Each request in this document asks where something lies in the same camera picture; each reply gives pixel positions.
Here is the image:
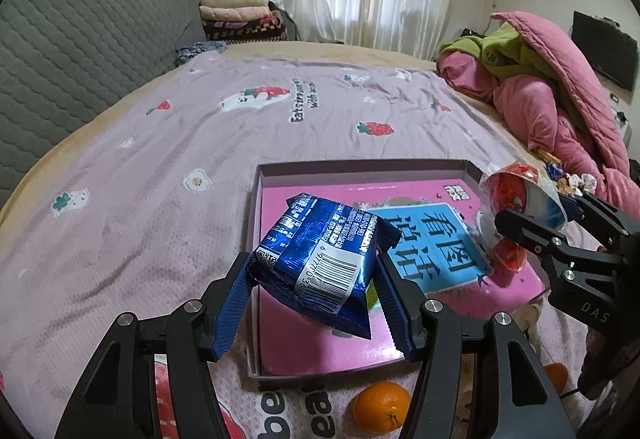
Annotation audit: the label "stack of folded blankets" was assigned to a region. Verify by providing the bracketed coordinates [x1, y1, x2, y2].
[199, 0, 288, 42]

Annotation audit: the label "purple printed blanket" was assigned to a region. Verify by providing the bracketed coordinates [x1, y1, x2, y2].
[0, 54, 601, 439]

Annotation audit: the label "snack wrappers near quilt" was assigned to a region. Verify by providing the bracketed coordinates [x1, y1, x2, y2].
[532, 146, 598, 192]

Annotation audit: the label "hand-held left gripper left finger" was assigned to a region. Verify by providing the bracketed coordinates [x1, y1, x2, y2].
[52, 251, 261, 439]

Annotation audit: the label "green blanket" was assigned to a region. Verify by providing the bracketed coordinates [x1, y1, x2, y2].
[440, 24, 546, 80]

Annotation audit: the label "pink quilt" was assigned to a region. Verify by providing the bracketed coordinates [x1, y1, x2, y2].
[437, 11, 640, 204]

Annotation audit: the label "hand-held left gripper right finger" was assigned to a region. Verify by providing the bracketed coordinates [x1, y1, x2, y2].
[375, 251, 576, 439]

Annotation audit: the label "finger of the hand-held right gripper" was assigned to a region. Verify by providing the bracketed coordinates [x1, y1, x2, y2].
[557, 191, 640, 250]
[494, 209, 626, 287]

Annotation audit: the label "pink and blue book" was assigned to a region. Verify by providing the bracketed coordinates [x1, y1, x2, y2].
[257, 179, 546, 376]

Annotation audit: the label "shallow grey cardboard box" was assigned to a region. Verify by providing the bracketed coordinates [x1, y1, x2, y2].
[243, 159, 548, 380]

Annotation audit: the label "large orange mandarin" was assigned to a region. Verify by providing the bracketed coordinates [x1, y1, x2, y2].
[352, 381, 412, 432]

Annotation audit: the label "grey quilted sofa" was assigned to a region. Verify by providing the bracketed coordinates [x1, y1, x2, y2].
[0, 0, 208, 197]

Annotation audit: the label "red and blue toy egg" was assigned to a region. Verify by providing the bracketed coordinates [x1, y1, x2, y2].
[477, 162, 568, 275]

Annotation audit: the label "small orange mandarin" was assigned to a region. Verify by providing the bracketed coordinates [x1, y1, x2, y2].
[542, 362, 570, 395]

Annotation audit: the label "dark patterned cloth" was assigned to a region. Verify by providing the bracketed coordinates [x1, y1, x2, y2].
[175, 41, 228, 67]

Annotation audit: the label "black television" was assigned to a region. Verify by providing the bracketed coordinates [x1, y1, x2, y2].
[571, 10, 640, 92]

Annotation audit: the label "blue snack packet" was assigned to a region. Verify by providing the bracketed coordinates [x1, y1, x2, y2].
[248, 192, 401, 340]

